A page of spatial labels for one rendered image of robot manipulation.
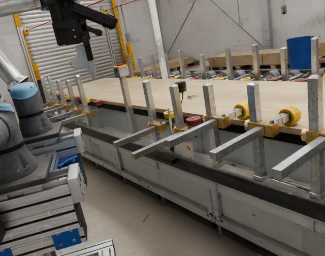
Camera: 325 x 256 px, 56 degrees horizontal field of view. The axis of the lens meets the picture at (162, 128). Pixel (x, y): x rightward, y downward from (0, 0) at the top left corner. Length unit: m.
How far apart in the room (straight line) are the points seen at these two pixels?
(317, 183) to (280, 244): 0.73
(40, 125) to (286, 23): 8.17
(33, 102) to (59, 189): 0.57
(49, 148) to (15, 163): 0.50
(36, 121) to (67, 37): 0.76
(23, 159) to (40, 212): 0.18
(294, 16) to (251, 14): 1.23
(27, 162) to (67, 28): 0.46
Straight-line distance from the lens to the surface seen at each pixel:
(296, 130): 1.43
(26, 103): 1.51
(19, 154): 1.07
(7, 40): 9.39
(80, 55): 0.83
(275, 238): 1.95
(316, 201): 1.30
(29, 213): 1.12
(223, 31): 10.18
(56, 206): 1.10
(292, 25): 9.09
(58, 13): 0.84
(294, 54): 7.20
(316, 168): 1.25
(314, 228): 1.43
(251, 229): 2.04
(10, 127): 1.03
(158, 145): 1.55
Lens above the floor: 1.40
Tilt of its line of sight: 18 degrees down
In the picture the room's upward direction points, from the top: 11 degrees counter-clockwise
